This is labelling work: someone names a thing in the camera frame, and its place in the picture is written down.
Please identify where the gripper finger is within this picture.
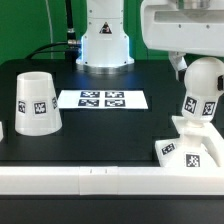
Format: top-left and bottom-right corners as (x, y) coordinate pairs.
(217, 75), (224, 90)

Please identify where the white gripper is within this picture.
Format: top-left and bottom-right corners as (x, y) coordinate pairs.
(140, 0), (224, 82)

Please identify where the white lamp bulb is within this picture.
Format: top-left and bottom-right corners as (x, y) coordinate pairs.
(182, 57), (224, 127)

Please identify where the white lamp base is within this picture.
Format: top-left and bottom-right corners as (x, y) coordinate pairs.
(155, 116), (224, 168)

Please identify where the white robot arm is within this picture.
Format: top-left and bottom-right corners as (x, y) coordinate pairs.
(76, 0), (224, 80)

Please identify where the white conical lamp shade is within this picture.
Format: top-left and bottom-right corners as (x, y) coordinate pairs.
(15, 71), (62, 136)

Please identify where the white marker sheet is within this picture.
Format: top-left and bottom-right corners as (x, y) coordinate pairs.
(58, 90), (148, 110)

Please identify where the white right wall bar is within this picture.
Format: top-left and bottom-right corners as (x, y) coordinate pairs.
(207, 140), (224, 167)

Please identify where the white wall bar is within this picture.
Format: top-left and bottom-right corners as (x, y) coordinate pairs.
(207, 140), (224, 167)
(0, 121), (4, 142)
(0, 167), (224, 195)

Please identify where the black thick cable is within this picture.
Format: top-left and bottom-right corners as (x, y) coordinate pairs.
(64, 0), (82, 48)

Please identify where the black curved cable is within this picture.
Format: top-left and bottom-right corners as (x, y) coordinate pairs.
(25, 41), (81, 60)

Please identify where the white front wall bar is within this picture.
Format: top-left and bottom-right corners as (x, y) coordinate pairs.
(0, 167), (224, 195)

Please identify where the white left wall bar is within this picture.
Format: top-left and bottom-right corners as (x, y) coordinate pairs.
(0, 121), (4, 142)

